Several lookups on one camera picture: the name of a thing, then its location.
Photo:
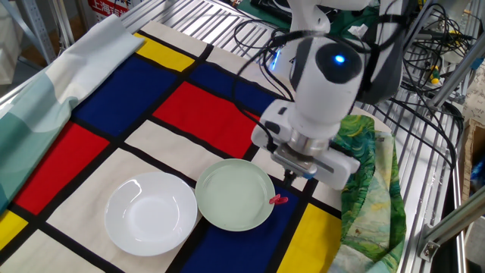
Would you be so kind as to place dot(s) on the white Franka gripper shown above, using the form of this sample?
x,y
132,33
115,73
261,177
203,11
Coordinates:
x,y
337,170

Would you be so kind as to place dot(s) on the small red plastic clamp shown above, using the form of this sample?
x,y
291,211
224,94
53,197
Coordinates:
x,y
278,199

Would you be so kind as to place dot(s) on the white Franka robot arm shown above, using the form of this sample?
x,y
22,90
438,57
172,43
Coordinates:
x,y
326,98

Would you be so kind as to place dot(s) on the pale green plate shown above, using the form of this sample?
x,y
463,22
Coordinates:
x,y
235,195

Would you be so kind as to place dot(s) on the green painted landscape cloth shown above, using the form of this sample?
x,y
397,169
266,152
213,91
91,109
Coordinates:
x,y
363,227

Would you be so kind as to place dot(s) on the colour block tablecloth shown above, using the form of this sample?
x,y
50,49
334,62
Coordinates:
x,y
182,151

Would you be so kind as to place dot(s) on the white plate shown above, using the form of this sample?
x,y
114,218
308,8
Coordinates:
x,y
151,214

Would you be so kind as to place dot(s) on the crumpled white paper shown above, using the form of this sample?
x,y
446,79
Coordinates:
x,y
358,30

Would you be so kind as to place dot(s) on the dark green mat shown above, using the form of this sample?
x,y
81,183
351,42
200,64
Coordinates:
x,y
343,21

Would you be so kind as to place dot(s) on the black flat device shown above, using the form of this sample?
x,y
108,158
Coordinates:
x,y
273,7

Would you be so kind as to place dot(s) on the brown cardboard box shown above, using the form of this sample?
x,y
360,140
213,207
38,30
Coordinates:
x,y
473,144

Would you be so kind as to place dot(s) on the blue plastic bag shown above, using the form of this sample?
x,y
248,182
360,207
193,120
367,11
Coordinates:
x,y
478,176

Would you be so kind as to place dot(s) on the aluminium profile bar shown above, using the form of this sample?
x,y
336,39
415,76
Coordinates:
x,y
454,76

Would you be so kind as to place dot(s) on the white paper with writing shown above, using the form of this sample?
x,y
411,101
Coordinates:
x,y
473,95

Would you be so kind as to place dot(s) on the red white sign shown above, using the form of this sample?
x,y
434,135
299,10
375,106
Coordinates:
x,y
106,7

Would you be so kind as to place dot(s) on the pale teal white cloth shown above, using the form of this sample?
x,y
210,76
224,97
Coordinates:
x,y
45,98

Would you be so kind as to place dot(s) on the aluminium profile with bracket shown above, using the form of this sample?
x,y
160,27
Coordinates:
x,y
451,223

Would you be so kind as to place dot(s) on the grey steel shelf frame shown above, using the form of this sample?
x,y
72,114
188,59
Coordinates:
x,y
38,26

